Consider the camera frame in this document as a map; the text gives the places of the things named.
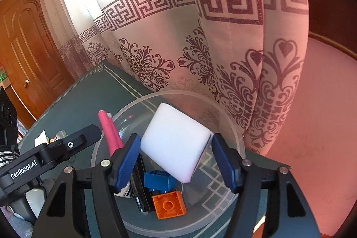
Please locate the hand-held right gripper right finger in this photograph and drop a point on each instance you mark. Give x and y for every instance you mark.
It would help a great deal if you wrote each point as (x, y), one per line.
(226, 162)

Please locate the teal cloth-covered desktop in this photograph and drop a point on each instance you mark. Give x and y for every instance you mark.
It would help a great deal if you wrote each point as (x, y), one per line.
(78, 93)

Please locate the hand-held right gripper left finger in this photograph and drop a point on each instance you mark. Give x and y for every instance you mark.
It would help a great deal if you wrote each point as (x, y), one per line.
(127, 162)

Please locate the brass door knob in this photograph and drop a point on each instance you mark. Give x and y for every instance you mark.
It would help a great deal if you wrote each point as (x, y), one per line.
(26, 83)

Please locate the white cream tube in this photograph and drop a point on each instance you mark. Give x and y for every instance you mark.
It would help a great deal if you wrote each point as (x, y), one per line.
(41, 138)

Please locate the black curved comb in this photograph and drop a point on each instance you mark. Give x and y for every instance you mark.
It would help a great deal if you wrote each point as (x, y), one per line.
(140, 193)

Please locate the blue building block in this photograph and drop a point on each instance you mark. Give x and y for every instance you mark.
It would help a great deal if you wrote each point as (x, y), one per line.
(159, 179)

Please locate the white patterned curtain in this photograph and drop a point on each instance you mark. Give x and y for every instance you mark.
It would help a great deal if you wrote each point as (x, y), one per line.
(167, 31)

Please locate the brown wooden door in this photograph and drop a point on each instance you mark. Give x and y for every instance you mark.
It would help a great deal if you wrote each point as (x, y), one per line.
(28, 45)

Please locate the clear plastic bowl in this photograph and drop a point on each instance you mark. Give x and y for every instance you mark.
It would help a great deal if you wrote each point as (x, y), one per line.
(212, 207)

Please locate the white sponge with dark layer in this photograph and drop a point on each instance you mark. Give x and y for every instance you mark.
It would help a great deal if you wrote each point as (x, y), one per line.
(175, 140)

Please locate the orange building block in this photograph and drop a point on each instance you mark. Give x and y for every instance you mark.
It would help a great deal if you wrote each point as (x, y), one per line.
(168, 206)

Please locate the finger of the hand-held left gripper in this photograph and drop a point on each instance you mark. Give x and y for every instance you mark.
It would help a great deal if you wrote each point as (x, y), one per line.
(69, 144)

